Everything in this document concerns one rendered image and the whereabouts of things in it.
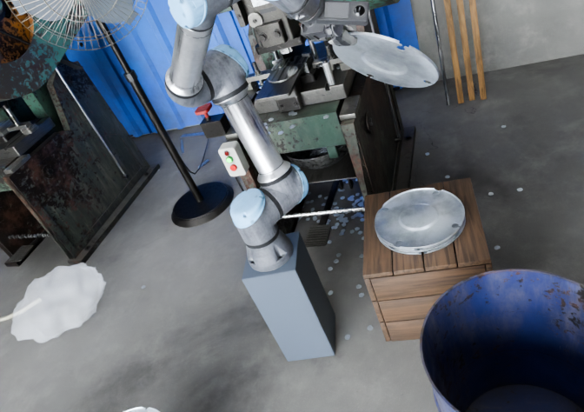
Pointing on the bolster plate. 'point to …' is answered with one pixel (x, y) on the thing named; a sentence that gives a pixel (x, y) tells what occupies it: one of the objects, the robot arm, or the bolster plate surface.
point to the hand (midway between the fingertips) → (356, 37)
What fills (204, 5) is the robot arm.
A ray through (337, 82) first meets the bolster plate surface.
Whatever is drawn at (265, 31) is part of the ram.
